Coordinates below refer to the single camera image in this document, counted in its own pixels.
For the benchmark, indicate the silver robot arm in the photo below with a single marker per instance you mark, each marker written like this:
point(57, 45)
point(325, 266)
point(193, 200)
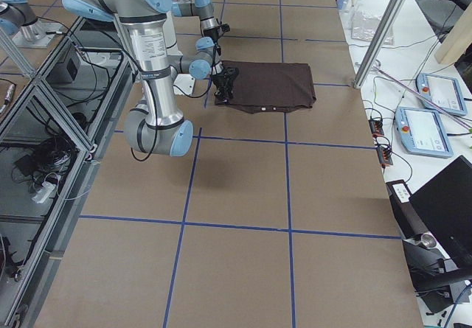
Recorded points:
point(204, 10)
point(156, 124)

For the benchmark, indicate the near blue teach pendant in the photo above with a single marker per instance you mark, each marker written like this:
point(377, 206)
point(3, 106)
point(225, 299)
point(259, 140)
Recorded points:
point(422, 133)

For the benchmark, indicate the brown paper table cover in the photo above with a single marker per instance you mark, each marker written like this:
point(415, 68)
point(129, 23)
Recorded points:
point(270, 220)

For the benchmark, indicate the white power strip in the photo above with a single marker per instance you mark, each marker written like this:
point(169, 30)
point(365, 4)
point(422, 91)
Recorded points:
point(44, 192)

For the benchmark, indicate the far blue teach pendant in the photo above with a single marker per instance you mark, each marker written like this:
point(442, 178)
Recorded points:
point(443, 91)

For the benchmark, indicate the metal reacher grabber tool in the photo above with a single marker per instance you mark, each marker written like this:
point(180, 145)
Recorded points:
point(455, 119)

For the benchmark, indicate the aluminium truss frame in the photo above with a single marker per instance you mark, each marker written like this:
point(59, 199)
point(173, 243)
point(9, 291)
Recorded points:
point(57, 130)

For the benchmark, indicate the blue teach pendant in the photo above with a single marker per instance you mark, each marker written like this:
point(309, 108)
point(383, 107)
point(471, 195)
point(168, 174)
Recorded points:
point(443, 91)
point(422, 133)

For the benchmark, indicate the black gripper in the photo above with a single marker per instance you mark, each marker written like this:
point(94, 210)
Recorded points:
point(222, 81)
point(211, 33)

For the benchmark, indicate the black desk device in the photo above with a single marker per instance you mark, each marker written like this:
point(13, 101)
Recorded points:
point(423, 257)

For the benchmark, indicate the dark brown t-shirt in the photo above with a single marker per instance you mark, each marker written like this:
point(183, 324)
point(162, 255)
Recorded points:
point(269, 87)

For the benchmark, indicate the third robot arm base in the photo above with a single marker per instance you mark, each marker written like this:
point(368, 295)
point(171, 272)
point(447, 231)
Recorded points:
point(20, 22)

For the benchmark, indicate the aluminium frame post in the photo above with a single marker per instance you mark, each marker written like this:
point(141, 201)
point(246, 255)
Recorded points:
point(392, 10)

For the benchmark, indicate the clear plastic bag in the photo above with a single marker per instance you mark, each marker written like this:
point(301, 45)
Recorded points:
point(364, 25)

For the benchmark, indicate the black laptop computer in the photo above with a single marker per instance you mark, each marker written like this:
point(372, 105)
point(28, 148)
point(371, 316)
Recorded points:
point(444, 205)

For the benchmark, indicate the orange black connector strip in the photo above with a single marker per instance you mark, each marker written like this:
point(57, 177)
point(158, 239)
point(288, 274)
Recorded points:
point(383, 146)

